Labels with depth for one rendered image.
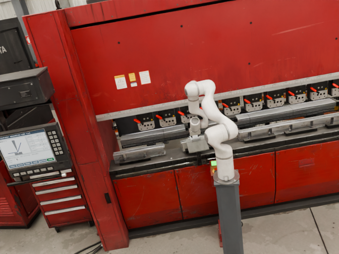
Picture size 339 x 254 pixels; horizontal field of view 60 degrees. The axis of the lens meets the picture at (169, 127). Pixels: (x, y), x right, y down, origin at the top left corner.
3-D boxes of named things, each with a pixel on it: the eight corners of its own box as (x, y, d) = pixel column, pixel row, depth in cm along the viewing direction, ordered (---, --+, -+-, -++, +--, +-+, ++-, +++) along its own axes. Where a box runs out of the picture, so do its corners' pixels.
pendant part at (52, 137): (11, 179, 216) (-9, 136, 201) (17, 170, 227) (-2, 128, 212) (71, 168, 217) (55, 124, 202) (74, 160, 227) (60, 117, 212)
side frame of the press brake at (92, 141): (104, 252, 301) (20, 16, 205) (113, 199, 379) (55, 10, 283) (128, 247, 301) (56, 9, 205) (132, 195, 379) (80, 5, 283)
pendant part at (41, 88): (9, 194, 224) (-43, 88, 189) (21, 176, 247) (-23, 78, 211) (74, 182, 224) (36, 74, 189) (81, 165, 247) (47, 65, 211)
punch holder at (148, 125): (139, 131, 271) (135, 115, 264) (139, 127, 279) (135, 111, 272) (155, 128, 271) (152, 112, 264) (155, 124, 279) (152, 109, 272)
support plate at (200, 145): (189, 153, 257) (188, 152, 257) (185, 139, 281) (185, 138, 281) (209, 149, 257) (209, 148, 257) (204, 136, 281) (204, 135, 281)
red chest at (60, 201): (52, 237, 333) (18, 163, 292) (63, 208, 379) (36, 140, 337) (95, 230, 333) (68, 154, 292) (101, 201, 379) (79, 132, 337)
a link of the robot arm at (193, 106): (206, 93, 242) (207, 123, 260) (187, 95, 243) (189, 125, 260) (208, 99, 235) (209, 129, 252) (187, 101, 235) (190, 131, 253)
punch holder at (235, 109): (224, 116, 271) (223, 99, 264) (222, 112, 278) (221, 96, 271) (240, 113, 271) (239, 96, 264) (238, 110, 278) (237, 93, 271)
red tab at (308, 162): (299, 168, 285) (299, 162, 282) (298, 166, 287) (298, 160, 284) (315, 165, 285) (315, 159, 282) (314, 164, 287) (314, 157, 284)
